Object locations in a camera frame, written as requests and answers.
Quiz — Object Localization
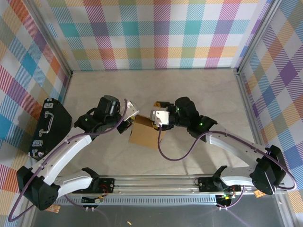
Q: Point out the perforated grey cable duct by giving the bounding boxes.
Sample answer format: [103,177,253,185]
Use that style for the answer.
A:
[37,195,218,206]

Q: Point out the black connector bracket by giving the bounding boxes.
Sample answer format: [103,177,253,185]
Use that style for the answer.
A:
[81,195,105,211]
[216,192,235,210]

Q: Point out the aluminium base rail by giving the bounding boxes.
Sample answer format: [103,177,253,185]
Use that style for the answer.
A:
[25,175,288,197]

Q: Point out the aluminium frame post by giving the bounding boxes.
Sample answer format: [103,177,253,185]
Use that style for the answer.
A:
[23,0,73,78]
[235,0,283,74]

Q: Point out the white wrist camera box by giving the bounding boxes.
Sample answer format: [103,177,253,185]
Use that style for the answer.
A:
[124,99,140,119]
[149,109,170,127]

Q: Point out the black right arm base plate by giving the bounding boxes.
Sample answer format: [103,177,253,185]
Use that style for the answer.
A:
[197,176,242,192]

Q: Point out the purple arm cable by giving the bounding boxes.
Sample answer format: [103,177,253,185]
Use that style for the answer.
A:
[8,98,128,223]
[157,125,298,210]

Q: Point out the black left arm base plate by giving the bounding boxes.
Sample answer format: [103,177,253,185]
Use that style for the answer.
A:
[71,177,116,194]

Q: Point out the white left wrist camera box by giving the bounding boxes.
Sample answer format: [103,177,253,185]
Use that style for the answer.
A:
[124,99,140,119]

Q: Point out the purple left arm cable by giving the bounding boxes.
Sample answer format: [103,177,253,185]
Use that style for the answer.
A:
[8,98,128,223]

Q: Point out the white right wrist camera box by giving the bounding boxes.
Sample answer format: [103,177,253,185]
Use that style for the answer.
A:
[149,109,170,127]

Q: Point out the brown cardboard paper box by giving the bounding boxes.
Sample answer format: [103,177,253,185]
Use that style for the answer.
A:
[128,114,164,150]

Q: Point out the black case with metal handle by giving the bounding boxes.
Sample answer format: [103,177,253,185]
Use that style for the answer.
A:
[27,98,73,164]

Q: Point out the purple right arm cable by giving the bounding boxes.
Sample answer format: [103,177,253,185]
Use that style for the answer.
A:
[157,125,298,210]

